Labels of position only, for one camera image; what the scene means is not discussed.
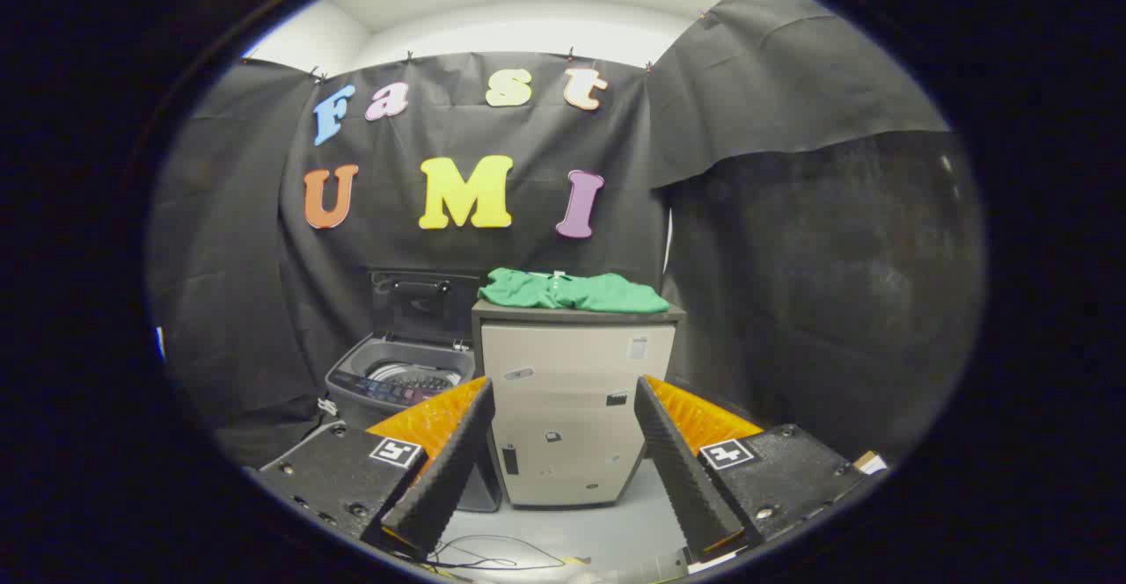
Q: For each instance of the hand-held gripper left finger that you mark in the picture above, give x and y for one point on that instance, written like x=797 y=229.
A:
x=453 y=465

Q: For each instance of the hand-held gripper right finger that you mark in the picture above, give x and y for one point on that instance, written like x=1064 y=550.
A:
x=677 y=470

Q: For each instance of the grey washing machine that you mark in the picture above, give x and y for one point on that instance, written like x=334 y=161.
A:
x=400 y=373

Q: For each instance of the green polo shirt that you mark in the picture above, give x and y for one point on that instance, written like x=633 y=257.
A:
x=598 y=292

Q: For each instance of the beige cabinet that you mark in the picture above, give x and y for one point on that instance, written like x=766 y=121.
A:
x=572 y=390

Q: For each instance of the black backdrop cloth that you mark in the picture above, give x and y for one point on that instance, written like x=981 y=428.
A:
x=792 y=259

